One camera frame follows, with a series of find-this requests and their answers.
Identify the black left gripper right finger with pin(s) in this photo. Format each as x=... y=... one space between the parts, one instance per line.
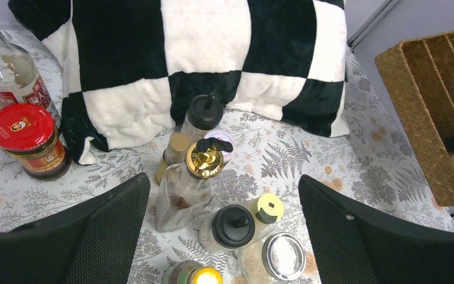
x=355 y=243

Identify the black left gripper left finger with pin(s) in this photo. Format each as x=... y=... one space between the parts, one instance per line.
x=91 y=242

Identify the woven wicker tray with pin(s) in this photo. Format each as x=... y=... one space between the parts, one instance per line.
x=419 y=77

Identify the yellow cap spice bottle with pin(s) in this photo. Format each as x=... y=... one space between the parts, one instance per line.
x=266 y=209

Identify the glass cruet gold spout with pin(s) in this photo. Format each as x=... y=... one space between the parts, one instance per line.
x=186 y=188

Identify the black cap salt shaker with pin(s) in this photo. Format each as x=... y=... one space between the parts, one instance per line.
x=229 y=228

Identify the small yellow oil bottle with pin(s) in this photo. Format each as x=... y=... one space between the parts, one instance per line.
x=174 y=153

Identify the black cap shaker bottle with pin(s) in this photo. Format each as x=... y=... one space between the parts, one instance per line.
x=203 y=115

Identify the glass jar silver lid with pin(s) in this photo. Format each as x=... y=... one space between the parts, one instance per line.
x=279 y=257

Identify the floral tablecloth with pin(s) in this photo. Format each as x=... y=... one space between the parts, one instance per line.
x=373 y=164

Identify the green bottle yellow cap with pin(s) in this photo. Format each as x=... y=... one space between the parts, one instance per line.
x=191 y=272

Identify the red lid chili sauce jar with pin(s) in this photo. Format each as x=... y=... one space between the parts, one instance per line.
x=29 y=134

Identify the black white checkered pillow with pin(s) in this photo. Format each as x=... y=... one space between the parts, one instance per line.
x=131 y=68

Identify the clear vinegar bottle black cap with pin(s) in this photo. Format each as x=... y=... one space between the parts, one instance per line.
x=20 y=81

